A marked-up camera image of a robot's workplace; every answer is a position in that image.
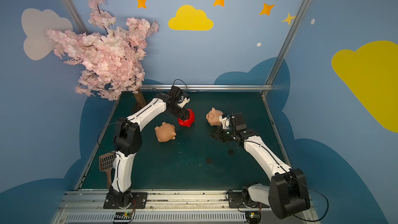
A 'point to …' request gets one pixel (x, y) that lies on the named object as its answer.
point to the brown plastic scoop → (105, 164)
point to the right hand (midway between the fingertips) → (213, 133)
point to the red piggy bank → (188, 122)
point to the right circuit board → (252, 215)
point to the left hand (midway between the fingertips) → (184, 112)
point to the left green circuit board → (123, 215)
